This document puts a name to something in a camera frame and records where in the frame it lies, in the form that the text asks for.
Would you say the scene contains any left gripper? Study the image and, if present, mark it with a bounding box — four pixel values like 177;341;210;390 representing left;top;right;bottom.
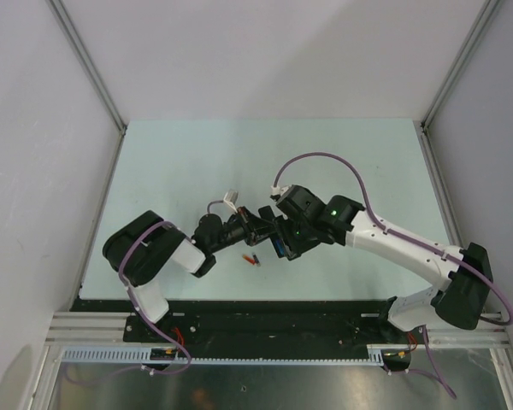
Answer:
209;206;277;253

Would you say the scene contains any black remote control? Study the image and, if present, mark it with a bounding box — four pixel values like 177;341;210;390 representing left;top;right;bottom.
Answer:
258;206;289;258

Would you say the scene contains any blue battery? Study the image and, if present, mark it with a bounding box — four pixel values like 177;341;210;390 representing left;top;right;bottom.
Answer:
274;240;285;258

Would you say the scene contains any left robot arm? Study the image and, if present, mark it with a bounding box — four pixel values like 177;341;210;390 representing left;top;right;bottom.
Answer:
102;207;276;342

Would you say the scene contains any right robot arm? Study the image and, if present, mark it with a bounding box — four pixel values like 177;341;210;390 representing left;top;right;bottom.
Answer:
271;184;492;343

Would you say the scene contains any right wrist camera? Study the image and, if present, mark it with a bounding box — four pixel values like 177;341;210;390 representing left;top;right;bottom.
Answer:
270;184;291;201

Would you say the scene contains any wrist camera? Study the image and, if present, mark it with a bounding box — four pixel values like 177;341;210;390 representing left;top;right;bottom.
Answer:
270;184;291;201
222;190;239;214

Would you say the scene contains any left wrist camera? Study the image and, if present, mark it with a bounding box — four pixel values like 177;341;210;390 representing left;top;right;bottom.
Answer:
222;190;239;214

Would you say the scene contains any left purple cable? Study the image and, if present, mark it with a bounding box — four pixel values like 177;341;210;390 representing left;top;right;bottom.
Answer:
118;199;227;377

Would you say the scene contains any grey slotted cable duct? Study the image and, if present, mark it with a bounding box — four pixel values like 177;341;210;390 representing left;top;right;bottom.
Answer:
62;346;409;366

